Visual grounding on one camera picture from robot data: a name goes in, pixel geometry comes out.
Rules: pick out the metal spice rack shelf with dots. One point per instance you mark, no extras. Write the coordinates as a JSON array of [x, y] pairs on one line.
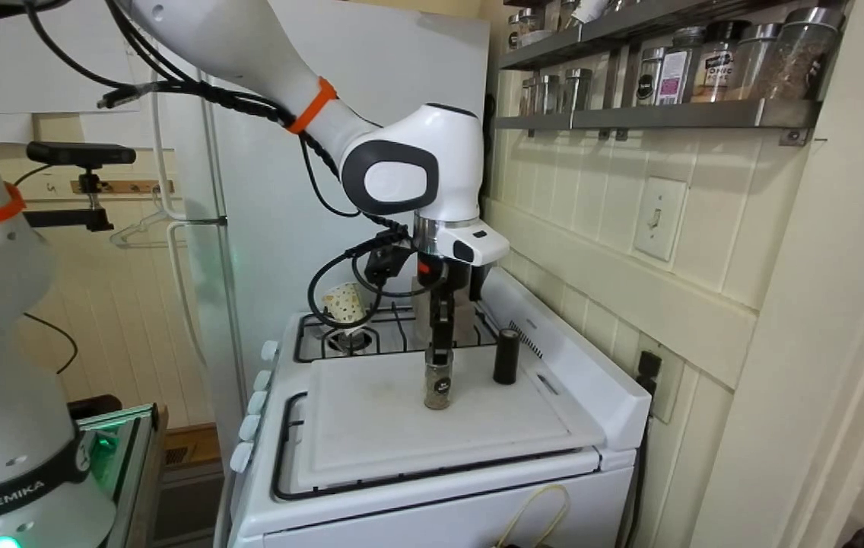
[[681, 64]]

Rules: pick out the black wall plug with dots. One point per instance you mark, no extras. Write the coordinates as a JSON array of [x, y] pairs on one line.
[[648, 373]]

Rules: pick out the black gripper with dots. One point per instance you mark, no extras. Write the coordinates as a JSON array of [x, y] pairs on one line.
[[451, 279]]

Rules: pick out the black stove burner grate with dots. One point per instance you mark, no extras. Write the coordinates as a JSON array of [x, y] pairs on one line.
[[392, 329]]

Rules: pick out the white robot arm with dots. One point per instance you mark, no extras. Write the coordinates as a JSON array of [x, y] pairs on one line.
[[431, 162]]

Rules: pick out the white gas stove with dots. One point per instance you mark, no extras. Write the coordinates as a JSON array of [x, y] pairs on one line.
[[552, 499]]

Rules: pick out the white light switch plate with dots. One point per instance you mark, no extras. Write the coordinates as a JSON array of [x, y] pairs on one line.
[[658, 216]]

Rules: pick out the black spice bottle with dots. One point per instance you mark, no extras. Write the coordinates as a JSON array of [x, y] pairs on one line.
[[507, 358]]

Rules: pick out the black camera on stand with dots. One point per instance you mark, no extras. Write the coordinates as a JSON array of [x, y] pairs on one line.
[[89, 160]]

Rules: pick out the white cutting board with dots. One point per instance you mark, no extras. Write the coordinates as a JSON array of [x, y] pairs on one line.
[[367, 419]]

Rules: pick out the white refrigerator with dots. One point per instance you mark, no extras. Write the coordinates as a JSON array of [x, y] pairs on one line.
[[259, 211]]

